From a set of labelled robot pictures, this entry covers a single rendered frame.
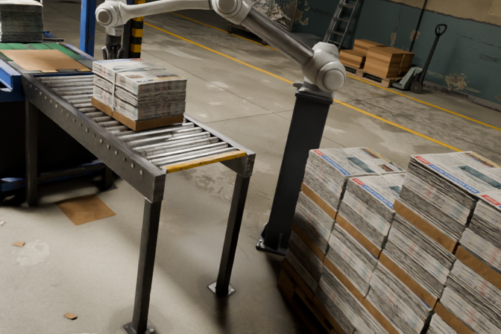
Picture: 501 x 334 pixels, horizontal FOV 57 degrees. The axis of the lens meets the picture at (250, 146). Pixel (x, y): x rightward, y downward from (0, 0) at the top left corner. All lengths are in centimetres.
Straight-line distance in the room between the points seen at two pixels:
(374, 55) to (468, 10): 170
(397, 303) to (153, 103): 133
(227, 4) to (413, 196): 113
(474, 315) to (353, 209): 63
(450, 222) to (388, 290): 41
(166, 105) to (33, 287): 108
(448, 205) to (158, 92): 130
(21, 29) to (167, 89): 167
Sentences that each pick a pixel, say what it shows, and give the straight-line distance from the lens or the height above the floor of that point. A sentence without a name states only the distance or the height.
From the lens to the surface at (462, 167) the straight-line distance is 183.
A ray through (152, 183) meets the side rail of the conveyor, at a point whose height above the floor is 76.
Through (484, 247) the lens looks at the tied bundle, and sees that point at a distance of 164.
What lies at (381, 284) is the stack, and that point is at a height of 53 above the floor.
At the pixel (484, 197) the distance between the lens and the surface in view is 162.
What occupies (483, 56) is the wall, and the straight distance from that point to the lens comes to 874.
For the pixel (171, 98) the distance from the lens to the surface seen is 222.
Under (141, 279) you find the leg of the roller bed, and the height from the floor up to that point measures 30.
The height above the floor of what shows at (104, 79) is 97.
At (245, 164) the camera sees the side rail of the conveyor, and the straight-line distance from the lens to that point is 212.
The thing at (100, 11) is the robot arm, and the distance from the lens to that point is 227.
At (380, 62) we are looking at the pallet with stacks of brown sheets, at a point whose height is 36.
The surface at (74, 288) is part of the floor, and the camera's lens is 250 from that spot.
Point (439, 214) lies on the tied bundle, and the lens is 173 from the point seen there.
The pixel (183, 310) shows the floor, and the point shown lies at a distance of 240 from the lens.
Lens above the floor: 162
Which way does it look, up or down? 22 degrees down
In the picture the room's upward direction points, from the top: 11 degrees clockwise
